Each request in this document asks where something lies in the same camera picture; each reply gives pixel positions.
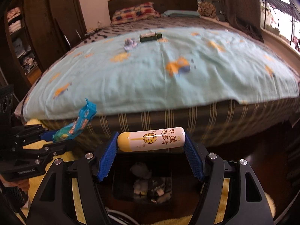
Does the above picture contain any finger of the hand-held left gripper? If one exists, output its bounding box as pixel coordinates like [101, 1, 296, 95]
[12, 124, 58, 146]
[22, 140, 77, 165]

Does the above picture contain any metal tube frame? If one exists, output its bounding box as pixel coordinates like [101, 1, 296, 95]
[63, 29, 81, 50]

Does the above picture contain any shelf of folded clothes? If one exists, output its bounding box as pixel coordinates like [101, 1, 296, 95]
[7, 7, 38, 74]

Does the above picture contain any black bin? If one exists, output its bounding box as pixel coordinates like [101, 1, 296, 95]
[111, 163, 174, 212]

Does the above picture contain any dark green box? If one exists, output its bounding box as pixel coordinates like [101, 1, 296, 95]
[139, 31, 163, 43]

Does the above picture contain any dark wooden headboard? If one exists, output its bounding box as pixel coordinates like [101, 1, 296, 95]
[108, 0, 198, 24]

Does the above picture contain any teal pillow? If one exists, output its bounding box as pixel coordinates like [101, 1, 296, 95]
[163, 10, 201, 17]

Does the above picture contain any brown curtain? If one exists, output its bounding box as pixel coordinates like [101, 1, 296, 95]
[202, 0, 265, 43]

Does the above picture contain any grey plush toy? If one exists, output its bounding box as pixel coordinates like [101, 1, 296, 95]
[130, 162, 152, 195]

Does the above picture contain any yellow rug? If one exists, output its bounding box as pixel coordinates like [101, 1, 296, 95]
[23, 118, 275, 225]

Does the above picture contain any white and yellow tube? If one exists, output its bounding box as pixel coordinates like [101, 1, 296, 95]
[117, 127, 186, 152]

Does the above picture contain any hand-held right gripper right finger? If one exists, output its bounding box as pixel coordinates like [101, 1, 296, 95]
[183, 132, 275, 225]

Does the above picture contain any blue snack wrapper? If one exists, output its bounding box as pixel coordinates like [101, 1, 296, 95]
[52, 98, 97, 143]

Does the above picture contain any black metal window rack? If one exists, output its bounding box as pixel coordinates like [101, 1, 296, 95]
[260, 0, 300, 24]

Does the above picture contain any colourful checked pillow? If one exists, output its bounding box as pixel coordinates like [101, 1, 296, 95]
[111, 2, 161, 24]

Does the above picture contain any black braided cable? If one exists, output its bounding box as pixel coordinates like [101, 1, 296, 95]
[3, 187, 26, 216]

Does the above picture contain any crumpled pale wrapper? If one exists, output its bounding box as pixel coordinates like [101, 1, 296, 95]
[123, 39, 138, 51]

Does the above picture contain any light blue printed blanket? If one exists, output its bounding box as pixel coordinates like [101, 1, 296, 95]
[22, 27, 300, 122]

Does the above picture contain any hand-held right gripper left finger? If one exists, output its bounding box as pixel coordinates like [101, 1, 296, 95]
[26, 131, 120, 225]

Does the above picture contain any white cable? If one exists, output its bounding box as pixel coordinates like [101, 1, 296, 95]
[105, 208, 143, 225]

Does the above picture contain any yellow patterned cushion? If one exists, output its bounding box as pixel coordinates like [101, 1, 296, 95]
[198, 0, 222, 20]

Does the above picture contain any person's left hand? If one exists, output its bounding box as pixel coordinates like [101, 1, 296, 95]
[14, 179, 30, 194]

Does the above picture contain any striped bed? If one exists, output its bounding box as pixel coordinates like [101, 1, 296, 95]
[14, 16, 300, 155]

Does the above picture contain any dark wooden wardrobe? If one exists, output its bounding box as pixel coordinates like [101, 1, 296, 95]
[5, 0, 87, 75]

